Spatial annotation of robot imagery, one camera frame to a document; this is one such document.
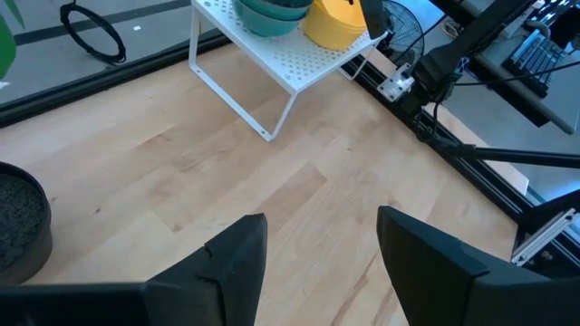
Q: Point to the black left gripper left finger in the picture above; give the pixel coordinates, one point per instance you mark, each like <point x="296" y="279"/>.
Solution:
<point x="226" y="280"/>

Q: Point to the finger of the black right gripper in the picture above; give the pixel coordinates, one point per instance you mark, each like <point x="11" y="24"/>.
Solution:
<point x="375" y="20"/>

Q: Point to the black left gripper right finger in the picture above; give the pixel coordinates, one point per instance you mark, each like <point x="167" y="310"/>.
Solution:
<point x="426" y="271"/>

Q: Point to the yellow plastic mini bowl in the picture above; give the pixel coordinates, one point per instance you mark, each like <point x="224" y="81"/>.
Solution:
<point x="331" y="34"/>

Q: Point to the teal patterned ceramic bowl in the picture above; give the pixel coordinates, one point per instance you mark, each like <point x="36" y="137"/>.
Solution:
<point x="263" y="25"/>
<point x="276" y="10"/>

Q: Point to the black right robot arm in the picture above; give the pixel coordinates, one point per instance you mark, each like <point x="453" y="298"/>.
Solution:
<point x="457" y="54"/>

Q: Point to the white perforated metal shelf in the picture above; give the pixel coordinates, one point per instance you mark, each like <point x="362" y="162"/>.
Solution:
<point x="290" y="59"/>

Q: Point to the silver aluminium profile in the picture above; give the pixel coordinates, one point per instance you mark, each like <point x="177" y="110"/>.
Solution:
<point x="544" y="235"/>

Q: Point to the black keyboard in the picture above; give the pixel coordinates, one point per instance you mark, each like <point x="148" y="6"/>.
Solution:
<point x="537" y="56"/>

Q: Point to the grey desk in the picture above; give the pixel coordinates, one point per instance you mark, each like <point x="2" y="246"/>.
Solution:
<point x="530" y="97"/>

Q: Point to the black plant pot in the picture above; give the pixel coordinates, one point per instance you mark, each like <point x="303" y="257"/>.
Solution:
<point x="22" y="217"/>

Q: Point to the silver mounting bracket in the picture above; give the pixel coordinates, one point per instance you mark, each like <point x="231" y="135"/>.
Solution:
<point x="396" y="85"/>

